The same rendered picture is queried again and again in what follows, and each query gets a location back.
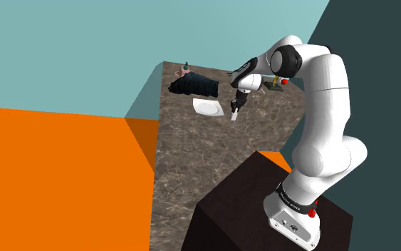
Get white square plate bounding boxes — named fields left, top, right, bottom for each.
left=192, top=98, right=225, bottom=117

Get dark robot stand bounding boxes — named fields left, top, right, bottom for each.
left=180, top=150, right=354, bottom=251

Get black crumpled cloth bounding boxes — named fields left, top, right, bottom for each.
left=167, top=72, right=219, bottom=98

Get dark green flat board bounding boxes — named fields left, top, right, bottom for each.
left=264, top=81, right=284, bottom=93

